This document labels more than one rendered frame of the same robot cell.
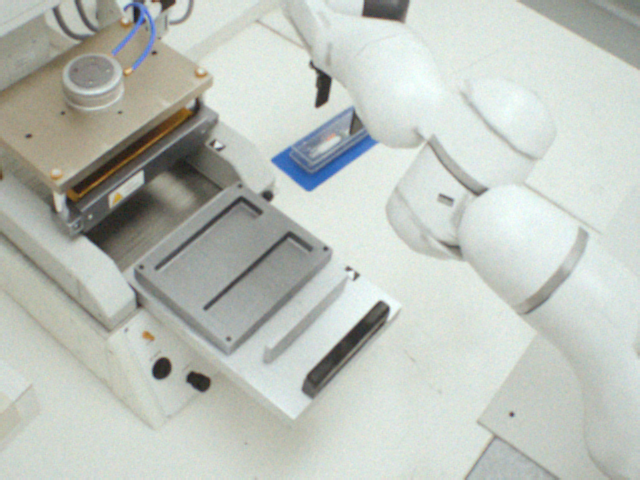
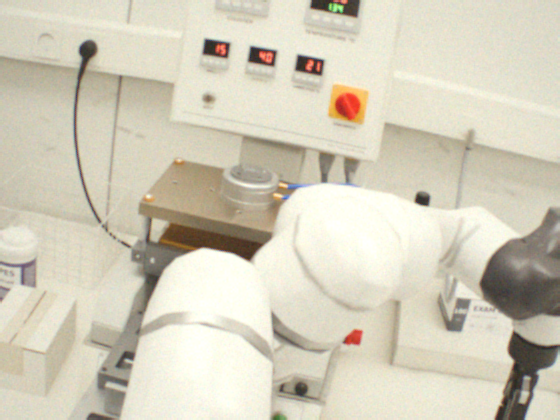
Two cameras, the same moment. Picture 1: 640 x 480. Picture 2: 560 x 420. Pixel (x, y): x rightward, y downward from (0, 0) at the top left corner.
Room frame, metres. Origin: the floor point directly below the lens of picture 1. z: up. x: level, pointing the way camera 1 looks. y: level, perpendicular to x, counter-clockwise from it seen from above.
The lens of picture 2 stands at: (0.34, -0.78, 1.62)
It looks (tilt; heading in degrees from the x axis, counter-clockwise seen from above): 24 degrees down; 66
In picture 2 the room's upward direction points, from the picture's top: 10 degrees clockwise
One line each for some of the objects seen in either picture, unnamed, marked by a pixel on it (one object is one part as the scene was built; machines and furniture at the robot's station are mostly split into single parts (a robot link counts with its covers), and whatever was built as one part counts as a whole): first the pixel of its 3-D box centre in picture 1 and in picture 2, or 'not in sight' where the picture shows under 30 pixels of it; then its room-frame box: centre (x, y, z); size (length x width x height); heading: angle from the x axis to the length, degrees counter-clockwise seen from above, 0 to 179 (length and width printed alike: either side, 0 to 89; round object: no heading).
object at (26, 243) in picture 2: not in sight; (15, 269); (0.45, 0.62, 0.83); 0.09 x 0.09 x 0.15
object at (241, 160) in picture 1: (204, 142); (318, 332); (0.85, 0.17, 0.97); 0.26 x 0.05 x 0.07; 59
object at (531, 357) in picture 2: not in sight; (529, 360); (1.10, -0.01, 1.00); 0.08 x 0.08 x 0.09
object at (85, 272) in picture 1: (58, 249); (134, 285); (0.62, 0.32, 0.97); 0.25 x 0.05 x 0.07; 59
